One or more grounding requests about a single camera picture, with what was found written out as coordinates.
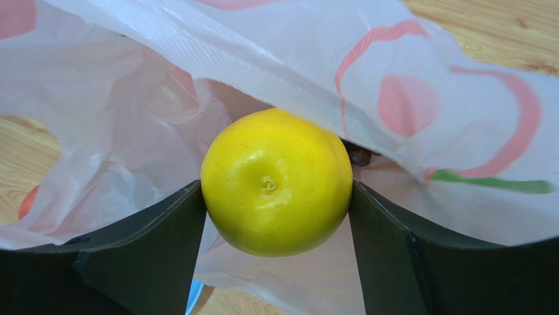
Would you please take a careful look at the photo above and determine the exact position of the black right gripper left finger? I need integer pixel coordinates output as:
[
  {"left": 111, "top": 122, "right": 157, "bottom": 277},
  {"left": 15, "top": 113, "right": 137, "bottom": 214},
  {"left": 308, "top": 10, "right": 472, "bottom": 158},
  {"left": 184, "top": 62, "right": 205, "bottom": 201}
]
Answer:
[{"left": 1, "top": 181, "right": 206, "bottom": 314}]

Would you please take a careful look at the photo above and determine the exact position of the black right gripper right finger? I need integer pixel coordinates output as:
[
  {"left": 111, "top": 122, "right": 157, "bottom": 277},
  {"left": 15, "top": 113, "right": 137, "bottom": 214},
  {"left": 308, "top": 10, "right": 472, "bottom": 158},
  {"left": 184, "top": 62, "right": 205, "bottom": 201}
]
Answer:
[{"left": 349, "top": 182, "right": 558, "bottom": 314}]

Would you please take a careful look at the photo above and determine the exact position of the dark red grape bunch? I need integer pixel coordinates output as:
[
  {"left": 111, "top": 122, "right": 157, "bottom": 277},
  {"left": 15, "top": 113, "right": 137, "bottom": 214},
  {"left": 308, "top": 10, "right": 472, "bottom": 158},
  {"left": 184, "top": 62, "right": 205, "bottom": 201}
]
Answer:
[{"left": 341, "top": 139, "right": 381, "bottom": 167}]

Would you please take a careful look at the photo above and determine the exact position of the pink peach-print plastic bag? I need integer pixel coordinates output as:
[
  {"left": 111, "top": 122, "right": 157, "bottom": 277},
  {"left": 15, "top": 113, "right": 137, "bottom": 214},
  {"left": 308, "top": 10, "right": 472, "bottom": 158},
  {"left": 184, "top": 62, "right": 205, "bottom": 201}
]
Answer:
[{"left": 1, "top": 1, "right": 558, "bottom": 314}]

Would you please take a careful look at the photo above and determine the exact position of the yellow lemon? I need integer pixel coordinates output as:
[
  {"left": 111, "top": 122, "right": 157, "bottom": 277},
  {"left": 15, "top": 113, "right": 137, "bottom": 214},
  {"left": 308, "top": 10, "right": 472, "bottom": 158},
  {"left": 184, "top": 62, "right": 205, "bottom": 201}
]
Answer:
[{"left": 200, "top": 108, "right": 353, "bottom": 257}]

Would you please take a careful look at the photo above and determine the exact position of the blue plate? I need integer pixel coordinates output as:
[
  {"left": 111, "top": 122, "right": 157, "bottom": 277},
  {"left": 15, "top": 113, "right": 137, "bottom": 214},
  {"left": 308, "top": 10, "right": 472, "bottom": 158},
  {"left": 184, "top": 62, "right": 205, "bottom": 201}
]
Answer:
[{"left": 185, "top": 280, "right": 204, "bottom": 315}]

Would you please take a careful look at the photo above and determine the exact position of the red apple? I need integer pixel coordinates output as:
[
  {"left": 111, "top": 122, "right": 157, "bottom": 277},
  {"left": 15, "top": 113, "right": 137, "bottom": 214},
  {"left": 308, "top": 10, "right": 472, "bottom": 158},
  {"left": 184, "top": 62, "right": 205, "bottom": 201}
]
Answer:
[{"left": 18, "top": 185, "right": 40, "bottom": 220}]

